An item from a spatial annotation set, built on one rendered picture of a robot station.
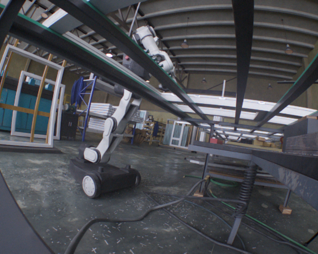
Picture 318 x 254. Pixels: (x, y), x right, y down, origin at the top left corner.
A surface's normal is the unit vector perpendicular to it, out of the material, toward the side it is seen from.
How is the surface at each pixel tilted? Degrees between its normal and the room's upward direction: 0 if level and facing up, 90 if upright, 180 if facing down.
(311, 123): 90
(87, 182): 90
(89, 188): 90
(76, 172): 90
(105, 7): 180
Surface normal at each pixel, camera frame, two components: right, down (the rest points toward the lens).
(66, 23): -0.17, 0.98
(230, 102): -0.43, -0.12
